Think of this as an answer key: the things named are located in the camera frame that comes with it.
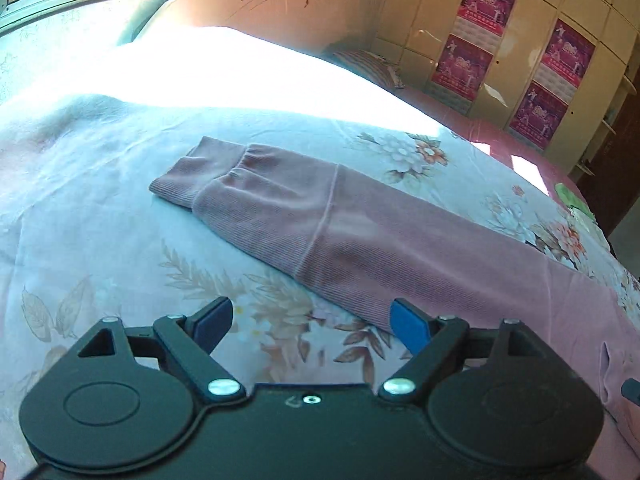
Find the pink ribbed pants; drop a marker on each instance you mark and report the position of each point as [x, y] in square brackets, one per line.
[360, 230]

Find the pink wall poster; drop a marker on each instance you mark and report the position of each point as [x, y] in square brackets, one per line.
[572, 52]
[539, 115]
[492, 2]
[462, 67]

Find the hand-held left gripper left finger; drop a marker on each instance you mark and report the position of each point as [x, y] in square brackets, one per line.
[215, 319]

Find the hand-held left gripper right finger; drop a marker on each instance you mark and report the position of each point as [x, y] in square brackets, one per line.
[407, 326]

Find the cream curved headboard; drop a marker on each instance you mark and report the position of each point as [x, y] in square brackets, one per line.
[280, 5]

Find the cream corner shelf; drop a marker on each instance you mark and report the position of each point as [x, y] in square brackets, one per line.
[612, 120]

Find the green cloth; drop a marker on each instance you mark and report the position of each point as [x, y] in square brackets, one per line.
[569, 195]

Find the orange striped pillow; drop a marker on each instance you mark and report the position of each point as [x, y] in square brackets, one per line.
[362, 64]

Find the floral bed sheet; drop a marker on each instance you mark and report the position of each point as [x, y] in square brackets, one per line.
[100, 160]

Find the dark brown wooden door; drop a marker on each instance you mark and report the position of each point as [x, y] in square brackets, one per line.
[617, 170]

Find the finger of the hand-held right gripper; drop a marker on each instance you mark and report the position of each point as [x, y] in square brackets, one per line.
[632, 389]

